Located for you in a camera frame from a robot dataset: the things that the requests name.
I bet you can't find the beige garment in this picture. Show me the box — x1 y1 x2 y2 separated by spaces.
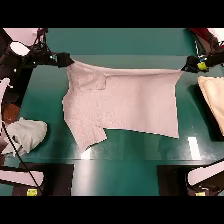
197 75 224 136

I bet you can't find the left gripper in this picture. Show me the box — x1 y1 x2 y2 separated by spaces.
55 52 75 69

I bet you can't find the black cable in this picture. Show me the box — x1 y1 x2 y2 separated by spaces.
0 113 45 197

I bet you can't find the grey garment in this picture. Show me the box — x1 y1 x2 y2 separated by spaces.
0 117 49 158

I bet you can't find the pale pink T-shirt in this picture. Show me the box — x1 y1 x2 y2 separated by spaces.
62 59 185 153

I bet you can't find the red garment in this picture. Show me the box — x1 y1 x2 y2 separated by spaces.
188 28 214 44

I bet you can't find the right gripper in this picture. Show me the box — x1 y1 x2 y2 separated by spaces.
180 55 202 74

